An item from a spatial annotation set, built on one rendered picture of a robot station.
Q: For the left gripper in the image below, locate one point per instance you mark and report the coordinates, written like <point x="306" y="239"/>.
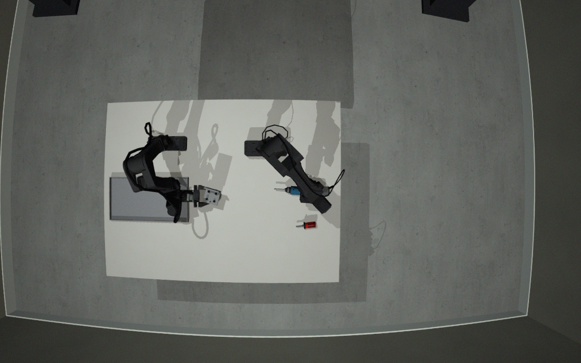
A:
<point x="325" y="190"/>

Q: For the red and black screwdriver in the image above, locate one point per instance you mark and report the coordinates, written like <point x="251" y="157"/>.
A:
<point x="308" y="225"/>

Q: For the dark blue electric screwdriver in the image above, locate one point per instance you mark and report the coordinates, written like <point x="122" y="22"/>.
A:
<point x="293" y="190"/>

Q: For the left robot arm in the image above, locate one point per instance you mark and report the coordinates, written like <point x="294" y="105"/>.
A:
<point x="272" y="151"/>

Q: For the grey angle bracket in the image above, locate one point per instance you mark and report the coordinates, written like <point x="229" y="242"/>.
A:
<point x="211" y="196"/>

